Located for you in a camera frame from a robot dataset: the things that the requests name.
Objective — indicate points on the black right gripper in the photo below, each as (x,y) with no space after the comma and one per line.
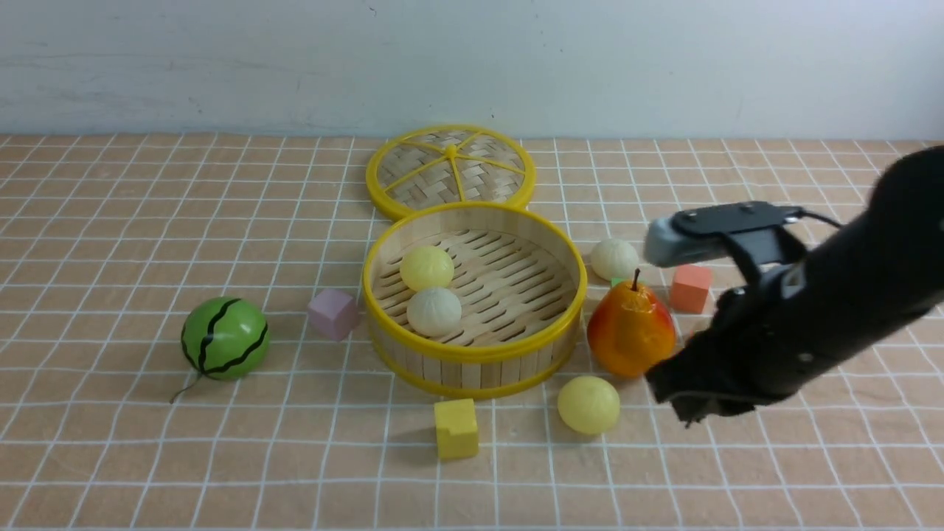
(742,359)

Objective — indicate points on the yellow bun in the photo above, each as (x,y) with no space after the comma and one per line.
(425,267)
(589,405)

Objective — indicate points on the white bun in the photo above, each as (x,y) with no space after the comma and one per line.
(434,312)
(614,258)

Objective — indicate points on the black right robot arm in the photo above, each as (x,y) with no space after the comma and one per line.
(801,312)

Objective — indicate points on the bamboo steamer tray yellow rim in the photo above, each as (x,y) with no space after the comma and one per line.
(521,283)

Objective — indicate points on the bamboo steamer lid yellow rim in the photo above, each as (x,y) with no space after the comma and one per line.
(445,164)

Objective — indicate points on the orange toy pear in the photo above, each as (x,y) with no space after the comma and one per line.
(630,331)

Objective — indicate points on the orange cube block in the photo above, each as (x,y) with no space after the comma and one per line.
(690,288)

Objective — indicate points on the yellow cube block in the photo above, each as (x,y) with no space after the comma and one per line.
(456,428)

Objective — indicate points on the purple cube block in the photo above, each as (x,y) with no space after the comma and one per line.
(333,313)

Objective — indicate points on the green toy watermelon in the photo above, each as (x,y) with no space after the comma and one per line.
(224,339)

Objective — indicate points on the checkered orange tablecloth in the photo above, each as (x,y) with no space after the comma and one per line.
(109,242)

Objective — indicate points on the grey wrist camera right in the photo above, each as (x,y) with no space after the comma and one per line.
(751,233)

